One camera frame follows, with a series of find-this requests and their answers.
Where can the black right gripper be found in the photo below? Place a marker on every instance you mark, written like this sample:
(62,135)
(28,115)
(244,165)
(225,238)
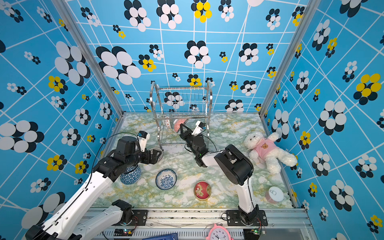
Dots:
(186,136)

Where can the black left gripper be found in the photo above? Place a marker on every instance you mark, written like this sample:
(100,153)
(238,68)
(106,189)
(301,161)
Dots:
(149,159)

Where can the black leaf patterned bowl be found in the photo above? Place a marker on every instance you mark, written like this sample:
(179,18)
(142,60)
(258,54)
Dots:
(177,124)

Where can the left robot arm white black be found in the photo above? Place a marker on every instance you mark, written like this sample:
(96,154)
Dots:
(65,224)

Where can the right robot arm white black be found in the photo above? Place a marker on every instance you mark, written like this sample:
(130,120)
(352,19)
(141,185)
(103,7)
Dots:
(234,164)

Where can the stainless steel dish rack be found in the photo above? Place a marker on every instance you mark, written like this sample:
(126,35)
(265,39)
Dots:
(192,103)

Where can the dark blue patterned bowl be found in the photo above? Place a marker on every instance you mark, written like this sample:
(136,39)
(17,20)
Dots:
(131,175)

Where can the blue floral white bowl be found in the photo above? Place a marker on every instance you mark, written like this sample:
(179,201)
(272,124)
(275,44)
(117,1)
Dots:
(166,179)

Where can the red gold round tin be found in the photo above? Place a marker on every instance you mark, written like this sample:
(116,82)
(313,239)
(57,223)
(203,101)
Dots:
(202,190)

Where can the white teddy bear pink shirt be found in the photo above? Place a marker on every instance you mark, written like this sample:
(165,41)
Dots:
(265,153)

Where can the left green circuit board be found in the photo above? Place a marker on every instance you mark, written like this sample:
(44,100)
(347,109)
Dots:
(123,232)

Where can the green circuit board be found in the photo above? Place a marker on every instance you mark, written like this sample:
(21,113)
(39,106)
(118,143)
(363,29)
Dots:
(123,232)
(251,234)

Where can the blue box at front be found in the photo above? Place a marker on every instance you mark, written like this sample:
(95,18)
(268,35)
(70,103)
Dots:
(173,236)

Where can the pink alarm clock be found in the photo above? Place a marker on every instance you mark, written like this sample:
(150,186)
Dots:
(219,233)

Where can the pink white round container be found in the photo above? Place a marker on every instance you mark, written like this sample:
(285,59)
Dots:
(274,195)

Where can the right green circuit board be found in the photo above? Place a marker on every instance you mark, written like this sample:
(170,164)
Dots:
(251,234)

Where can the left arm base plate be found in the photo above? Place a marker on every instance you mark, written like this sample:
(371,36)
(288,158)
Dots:
(138,216)

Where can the aluminium front rail frame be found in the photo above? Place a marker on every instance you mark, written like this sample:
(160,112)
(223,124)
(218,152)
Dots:
(195,224)

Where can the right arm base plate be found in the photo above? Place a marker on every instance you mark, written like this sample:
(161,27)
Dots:
(234,219)

